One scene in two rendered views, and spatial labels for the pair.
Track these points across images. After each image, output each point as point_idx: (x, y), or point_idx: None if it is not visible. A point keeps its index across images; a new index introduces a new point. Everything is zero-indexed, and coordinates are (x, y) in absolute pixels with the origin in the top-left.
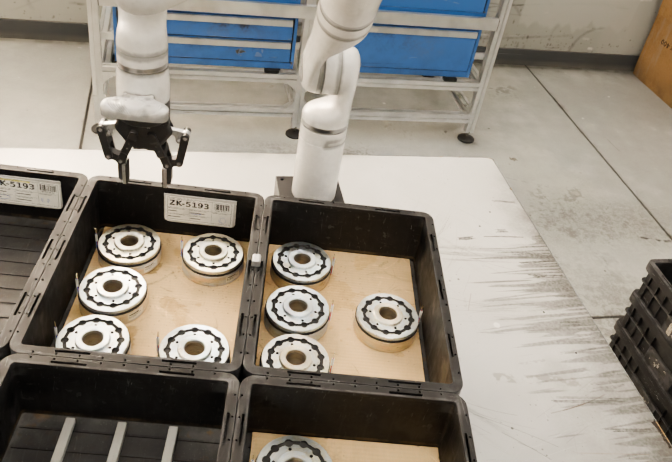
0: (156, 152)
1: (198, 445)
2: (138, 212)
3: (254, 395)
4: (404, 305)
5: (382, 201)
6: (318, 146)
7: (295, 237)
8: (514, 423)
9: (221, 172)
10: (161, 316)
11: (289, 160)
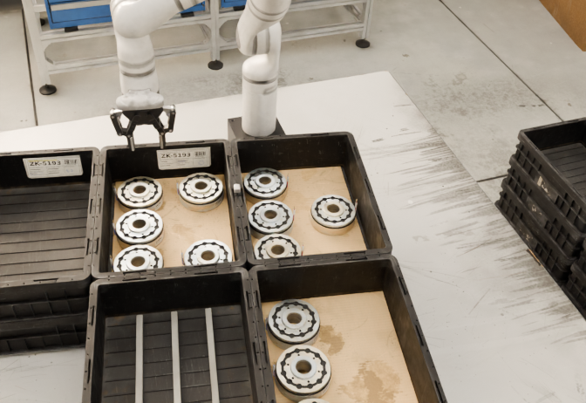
0: (153, 126)
1: (227, 317)
2: (139, 167)
3: (258, 278)
4: (344, 201)
5: (310, 122)
6: (259, 93)
7: (255, 165)
8: (432, 268)
9: (180, 120)
10: (176, 238)
11: (230, 101)
